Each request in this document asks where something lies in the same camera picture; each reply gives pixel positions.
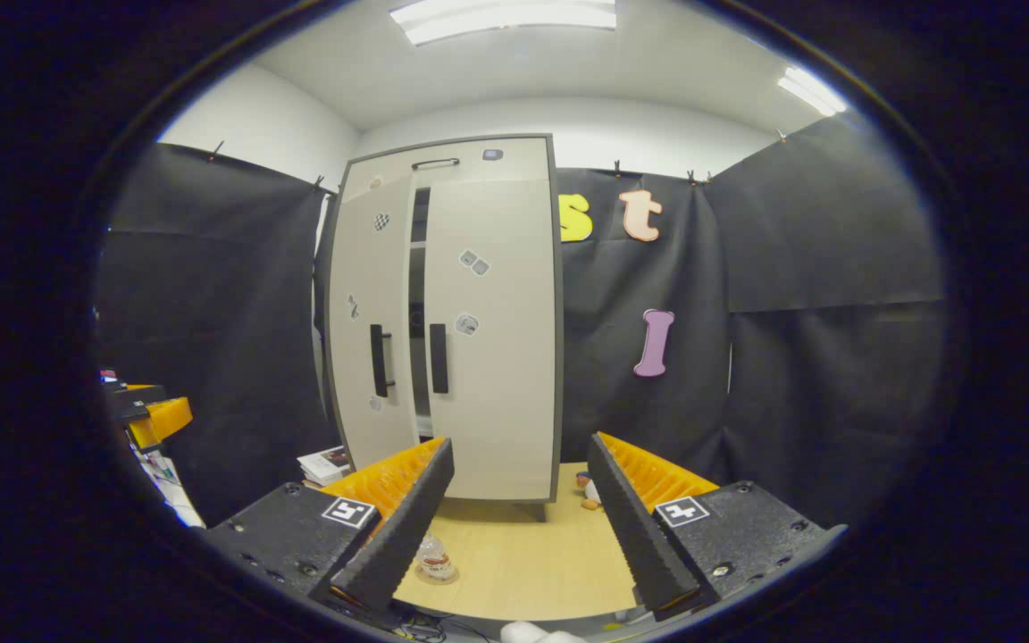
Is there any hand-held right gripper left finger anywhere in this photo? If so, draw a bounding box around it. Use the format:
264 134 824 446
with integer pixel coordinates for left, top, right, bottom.
197 436 455 617

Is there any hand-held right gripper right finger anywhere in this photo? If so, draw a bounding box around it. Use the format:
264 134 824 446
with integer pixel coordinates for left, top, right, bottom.
586 432 846 623

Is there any clear plastic bottle red label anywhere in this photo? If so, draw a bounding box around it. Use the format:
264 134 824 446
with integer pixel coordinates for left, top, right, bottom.
416 534 455 581

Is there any grey cabinet door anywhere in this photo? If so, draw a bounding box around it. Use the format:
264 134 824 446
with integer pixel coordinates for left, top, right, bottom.
327 174 422 470
423 179 556 501

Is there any grey cabinet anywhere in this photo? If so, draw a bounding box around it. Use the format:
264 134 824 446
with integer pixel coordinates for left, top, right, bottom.
322 134 565 523

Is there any stack of books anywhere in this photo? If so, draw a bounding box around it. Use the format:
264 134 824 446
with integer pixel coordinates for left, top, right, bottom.
297 445 355 488

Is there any black backdrop cloth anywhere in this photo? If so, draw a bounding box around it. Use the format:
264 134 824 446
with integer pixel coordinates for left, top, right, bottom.
95 112 949 528

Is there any small ceiling light panel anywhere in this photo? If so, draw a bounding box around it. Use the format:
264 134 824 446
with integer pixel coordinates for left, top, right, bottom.
778 67 848 117

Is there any long ceiling light panel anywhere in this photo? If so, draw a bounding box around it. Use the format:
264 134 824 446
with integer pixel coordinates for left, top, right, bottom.
389 0 618 46

